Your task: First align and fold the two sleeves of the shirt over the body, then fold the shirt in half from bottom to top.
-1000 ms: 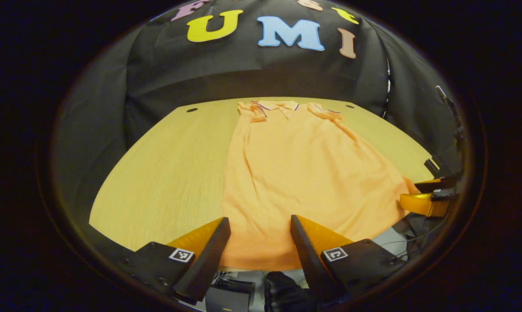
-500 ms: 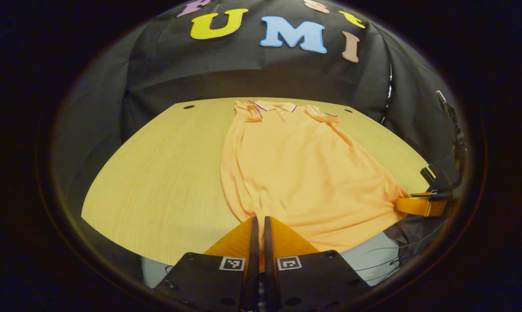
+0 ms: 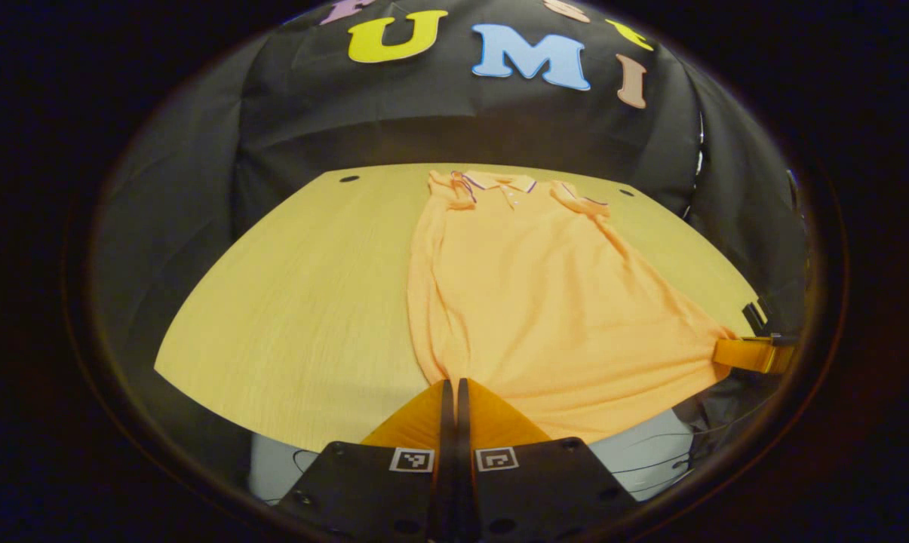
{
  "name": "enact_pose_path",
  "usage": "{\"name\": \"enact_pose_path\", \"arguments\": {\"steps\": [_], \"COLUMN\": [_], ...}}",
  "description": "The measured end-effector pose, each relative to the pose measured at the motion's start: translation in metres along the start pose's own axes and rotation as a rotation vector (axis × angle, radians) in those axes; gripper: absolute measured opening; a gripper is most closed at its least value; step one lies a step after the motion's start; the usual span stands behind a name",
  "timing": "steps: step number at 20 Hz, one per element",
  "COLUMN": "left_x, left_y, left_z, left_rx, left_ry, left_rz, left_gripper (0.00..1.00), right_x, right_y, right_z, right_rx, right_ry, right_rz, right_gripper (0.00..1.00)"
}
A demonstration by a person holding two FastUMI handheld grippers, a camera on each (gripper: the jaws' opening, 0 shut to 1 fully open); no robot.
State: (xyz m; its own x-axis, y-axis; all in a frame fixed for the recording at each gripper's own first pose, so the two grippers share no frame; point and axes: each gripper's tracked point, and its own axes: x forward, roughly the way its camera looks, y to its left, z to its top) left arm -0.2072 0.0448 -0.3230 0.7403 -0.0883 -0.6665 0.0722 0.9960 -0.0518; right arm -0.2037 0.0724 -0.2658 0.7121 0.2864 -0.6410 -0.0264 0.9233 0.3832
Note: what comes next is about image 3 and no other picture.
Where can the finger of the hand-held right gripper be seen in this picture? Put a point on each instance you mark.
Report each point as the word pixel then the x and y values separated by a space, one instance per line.
pixel 748 354
pixel 757 318

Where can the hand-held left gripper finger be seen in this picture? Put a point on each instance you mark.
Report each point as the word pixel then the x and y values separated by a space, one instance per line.
pixel 446 430
pixel 463 430

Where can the orange T-shirt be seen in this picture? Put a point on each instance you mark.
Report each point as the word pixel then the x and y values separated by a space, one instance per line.
pixel 537 302

